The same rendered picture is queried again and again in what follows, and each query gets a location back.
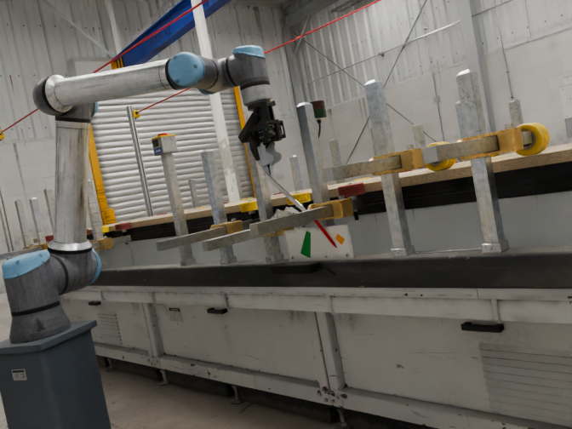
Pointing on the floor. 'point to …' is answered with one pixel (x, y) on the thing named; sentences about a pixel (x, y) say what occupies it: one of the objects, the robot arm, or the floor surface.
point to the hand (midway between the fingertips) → (266, 171)
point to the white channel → (216, 107)
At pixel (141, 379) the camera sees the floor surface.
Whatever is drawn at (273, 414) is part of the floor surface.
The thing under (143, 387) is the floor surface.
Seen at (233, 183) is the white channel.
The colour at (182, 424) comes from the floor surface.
